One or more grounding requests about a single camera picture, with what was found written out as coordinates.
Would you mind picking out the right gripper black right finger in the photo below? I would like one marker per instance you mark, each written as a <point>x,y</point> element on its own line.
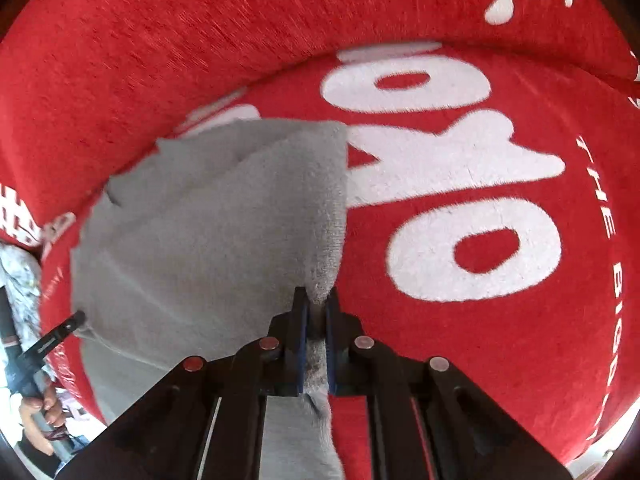
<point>427,420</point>

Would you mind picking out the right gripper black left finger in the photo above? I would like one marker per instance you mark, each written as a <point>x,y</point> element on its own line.
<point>204,419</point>

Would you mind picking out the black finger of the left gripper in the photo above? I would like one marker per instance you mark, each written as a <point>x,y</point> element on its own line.
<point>36,354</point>

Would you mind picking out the grey knit sweater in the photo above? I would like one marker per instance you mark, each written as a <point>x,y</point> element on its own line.
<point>197,248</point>

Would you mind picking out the person left hand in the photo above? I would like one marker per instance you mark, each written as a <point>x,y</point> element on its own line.
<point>50,407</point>

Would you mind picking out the floral white blue bedding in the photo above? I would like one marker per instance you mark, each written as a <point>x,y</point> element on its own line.
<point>20,302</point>

